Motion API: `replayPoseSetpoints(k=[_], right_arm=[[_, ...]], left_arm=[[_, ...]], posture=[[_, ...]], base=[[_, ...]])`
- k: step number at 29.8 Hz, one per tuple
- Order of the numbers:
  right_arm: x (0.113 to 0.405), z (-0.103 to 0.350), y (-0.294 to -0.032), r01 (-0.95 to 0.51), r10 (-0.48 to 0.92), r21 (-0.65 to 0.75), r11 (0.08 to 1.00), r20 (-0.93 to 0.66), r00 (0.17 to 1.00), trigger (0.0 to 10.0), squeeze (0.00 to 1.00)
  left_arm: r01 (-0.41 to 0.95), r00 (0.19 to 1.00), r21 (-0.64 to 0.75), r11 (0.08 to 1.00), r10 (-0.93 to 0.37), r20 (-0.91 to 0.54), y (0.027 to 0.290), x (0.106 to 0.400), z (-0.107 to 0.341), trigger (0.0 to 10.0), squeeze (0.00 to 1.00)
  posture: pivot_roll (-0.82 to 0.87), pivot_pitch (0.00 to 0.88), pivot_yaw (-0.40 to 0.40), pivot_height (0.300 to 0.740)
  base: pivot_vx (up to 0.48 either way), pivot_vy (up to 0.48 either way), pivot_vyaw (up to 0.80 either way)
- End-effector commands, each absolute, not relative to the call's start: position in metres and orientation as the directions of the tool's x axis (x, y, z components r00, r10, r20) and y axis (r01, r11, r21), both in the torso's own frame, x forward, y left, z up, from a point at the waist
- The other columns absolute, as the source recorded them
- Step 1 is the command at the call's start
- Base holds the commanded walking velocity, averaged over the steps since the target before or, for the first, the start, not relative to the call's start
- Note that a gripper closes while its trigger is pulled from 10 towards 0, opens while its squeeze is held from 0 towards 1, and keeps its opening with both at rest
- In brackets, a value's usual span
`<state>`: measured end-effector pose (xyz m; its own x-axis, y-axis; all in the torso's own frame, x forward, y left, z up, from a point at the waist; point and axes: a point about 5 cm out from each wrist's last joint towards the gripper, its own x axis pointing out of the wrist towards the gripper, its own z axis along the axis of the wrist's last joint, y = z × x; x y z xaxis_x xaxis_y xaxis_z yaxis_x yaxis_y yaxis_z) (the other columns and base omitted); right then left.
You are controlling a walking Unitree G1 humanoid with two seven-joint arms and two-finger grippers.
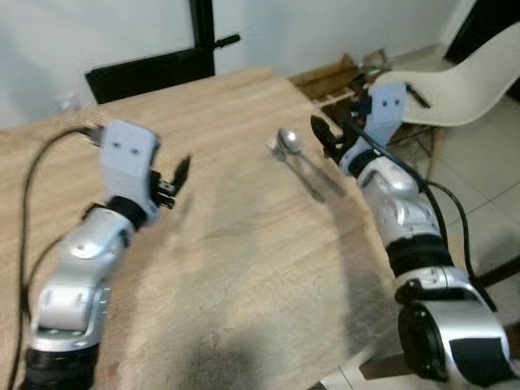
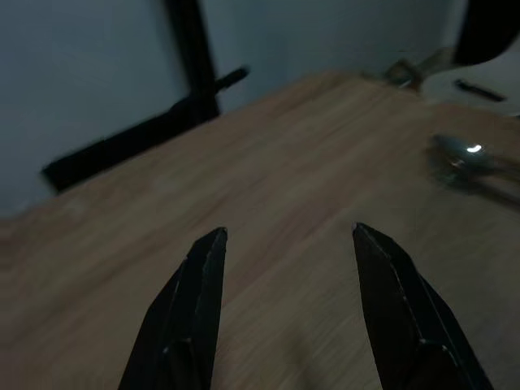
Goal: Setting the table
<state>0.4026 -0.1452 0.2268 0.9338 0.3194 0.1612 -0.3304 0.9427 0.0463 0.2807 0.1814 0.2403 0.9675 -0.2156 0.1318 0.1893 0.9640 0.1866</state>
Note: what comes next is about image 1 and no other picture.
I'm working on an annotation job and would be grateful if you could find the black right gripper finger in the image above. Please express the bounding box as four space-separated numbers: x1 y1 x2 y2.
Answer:
310 115 336 150

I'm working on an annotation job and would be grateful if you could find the silver metal spoon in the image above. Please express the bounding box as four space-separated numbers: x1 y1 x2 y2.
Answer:
267 128 347 203

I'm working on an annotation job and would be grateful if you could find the small black oblong object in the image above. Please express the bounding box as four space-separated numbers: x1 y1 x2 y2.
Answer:
405 83 432 109

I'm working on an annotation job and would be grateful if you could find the white shell chair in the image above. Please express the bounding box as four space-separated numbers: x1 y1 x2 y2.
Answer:
369 22 520 176

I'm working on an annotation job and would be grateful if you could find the dark brown wooden chair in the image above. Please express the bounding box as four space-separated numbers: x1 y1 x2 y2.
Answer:
470 257 520 291

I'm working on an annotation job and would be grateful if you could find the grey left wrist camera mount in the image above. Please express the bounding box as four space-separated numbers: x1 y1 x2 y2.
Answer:
98 119 162 206

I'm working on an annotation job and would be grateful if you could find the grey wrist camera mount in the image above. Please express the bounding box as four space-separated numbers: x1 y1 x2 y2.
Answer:
98 119 162 206
365 83 408 152

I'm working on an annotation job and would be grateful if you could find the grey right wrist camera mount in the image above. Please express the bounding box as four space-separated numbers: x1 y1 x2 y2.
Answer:
365 83 408 152

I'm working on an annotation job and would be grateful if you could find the black door with handle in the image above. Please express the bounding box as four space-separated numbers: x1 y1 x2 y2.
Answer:
84 0 242 106

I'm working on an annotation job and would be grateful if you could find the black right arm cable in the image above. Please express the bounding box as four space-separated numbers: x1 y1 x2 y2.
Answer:
341 107 482 287

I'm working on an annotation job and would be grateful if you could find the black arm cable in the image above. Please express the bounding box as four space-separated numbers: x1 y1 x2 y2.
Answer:
6 124 104 390
341 107 482 287

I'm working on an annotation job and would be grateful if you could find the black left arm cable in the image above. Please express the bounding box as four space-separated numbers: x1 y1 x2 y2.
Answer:
6 124 104 390

